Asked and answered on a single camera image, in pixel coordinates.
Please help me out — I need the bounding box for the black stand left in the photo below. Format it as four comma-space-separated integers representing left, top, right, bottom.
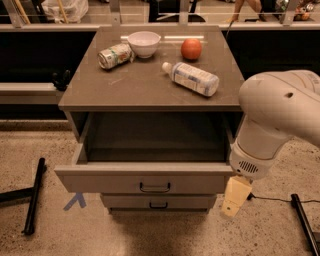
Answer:
0, 158, 46, 236

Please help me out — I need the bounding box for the grey drawer cabinet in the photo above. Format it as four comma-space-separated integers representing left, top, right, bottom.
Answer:
58, 25, 251, 214

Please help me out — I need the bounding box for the black stand right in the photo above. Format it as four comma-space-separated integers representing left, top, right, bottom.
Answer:
291, 194, 320, 256

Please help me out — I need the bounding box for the green white soda can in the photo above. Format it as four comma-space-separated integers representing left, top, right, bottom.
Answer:
98, 43, 135, 70

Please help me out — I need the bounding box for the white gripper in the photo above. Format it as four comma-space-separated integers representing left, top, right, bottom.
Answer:
221, 115, 291, 218

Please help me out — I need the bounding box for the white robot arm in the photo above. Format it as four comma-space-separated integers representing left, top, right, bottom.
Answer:
221, 70, 320, 217

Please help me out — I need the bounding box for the white plastic bottle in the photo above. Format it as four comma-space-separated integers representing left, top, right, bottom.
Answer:
162, 62, 220, 97

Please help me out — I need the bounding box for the black clamp on rail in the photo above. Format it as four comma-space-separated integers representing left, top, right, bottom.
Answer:
52, 70, 71, 91

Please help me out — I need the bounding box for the orange fruit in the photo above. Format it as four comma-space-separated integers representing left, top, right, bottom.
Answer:
181, 38, 202, 60

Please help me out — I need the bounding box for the white bowl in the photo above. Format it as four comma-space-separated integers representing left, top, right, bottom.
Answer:
127, 31, 161, 58

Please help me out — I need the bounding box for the blue tape cross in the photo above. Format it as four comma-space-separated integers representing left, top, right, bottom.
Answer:
63, 193, 86, 211

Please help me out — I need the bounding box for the grey top drawer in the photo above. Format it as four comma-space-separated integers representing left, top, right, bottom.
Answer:
55, 112, 232, 195

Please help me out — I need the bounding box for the black cable on floor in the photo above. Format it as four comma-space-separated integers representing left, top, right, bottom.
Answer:
246, 192, 320, 204

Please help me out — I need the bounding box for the black stand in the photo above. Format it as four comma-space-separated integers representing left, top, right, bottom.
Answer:
291, 194, 320, 256
0, 158, 46, 236

